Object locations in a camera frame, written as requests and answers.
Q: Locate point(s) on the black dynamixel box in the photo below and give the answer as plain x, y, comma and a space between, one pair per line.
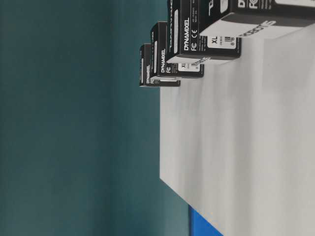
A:
145, 80
160, 68
186, 45
266, 19

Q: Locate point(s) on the white foam base board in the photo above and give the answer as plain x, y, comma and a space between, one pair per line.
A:
238, 145

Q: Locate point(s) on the blue table cloth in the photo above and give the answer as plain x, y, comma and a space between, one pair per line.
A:
198, 226

